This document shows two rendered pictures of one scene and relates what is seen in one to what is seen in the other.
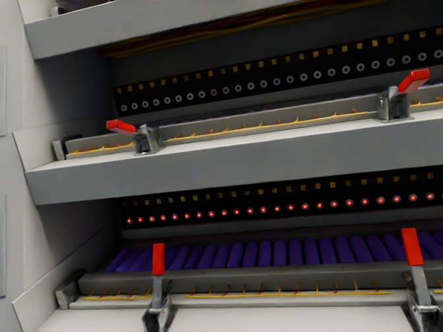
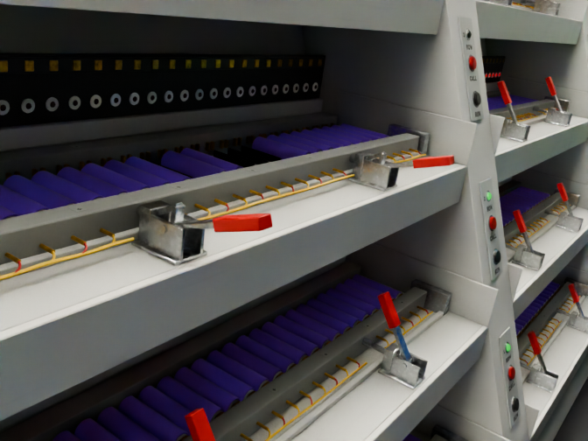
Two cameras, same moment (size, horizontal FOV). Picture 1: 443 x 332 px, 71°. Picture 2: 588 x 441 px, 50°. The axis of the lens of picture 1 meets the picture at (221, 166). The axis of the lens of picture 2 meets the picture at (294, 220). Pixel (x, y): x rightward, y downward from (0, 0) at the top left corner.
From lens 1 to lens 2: 45 cm
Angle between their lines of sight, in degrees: 67
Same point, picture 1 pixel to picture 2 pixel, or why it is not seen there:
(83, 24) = not seen: outside the picture
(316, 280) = (313, 379)
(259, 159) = (315, 243)
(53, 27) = not seen: outside the picture
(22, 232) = not seen: outside the picture
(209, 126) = (213, 194)
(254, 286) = (265, 418)
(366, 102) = (342, 160)
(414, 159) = (395, 225)
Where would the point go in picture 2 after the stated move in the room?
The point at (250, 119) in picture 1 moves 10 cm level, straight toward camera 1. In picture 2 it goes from (257, 181) to (373, 166)
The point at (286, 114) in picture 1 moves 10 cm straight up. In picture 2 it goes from (289, 174) to (269, 55)
